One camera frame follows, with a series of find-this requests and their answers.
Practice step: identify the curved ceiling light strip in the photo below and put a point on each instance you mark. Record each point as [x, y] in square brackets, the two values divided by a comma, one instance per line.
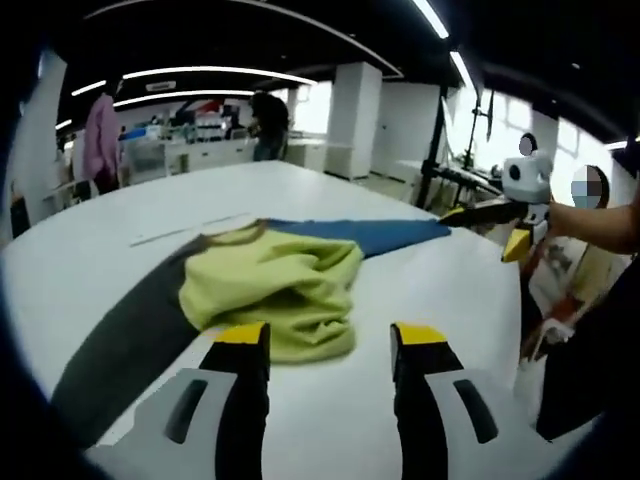
[215, 71]

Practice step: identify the thin black pole stand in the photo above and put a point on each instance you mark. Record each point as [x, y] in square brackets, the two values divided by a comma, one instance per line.
[475, 130]

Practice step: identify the white cabinet row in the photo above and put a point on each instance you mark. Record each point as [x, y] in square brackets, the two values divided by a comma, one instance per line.
[210, 152]

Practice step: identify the black and orange object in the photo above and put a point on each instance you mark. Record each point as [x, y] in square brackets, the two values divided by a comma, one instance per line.
[18, 215]

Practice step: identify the operator in dark clothes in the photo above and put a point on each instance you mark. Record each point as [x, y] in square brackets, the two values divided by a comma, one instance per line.
[590, 360]

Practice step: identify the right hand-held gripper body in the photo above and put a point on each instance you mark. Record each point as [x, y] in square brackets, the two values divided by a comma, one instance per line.
[525, 180]

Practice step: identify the straight ceiling light strip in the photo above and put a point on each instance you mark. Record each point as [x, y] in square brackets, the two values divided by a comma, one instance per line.
[432, 17]

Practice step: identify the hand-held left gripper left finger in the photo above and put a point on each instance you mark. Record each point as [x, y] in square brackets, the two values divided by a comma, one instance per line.
[240, 400]

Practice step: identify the black tripod stand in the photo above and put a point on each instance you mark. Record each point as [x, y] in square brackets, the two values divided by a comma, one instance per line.
[432, 150]

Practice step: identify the yellow grey blue garment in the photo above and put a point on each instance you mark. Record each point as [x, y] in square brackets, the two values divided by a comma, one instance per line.
[270, 280]

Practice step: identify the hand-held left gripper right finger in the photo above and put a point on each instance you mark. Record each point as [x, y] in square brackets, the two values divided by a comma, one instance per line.
[415, 410]

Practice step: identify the narrow white pillar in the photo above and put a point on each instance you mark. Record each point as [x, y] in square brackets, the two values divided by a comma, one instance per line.
[352, 125]

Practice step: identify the person's right hand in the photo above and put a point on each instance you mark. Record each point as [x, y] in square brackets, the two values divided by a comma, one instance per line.
[565, 222]

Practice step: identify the wide white pillar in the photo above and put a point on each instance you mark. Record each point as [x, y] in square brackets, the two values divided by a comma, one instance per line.
[35, 150]

